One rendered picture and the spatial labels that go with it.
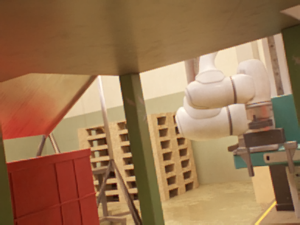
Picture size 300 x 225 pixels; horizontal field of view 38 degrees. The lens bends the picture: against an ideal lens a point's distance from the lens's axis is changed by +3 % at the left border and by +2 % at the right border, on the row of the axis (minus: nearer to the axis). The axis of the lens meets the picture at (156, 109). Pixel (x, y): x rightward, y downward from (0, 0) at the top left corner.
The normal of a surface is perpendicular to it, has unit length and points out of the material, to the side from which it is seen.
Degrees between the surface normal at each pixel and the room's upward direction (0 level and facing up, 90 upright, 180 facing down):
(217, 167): 90
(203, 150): 90
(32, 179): 90
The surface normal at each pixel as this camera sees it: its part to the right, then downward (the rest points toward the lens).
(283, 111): -0.44, 0.02
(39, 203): 0.82, -0.17
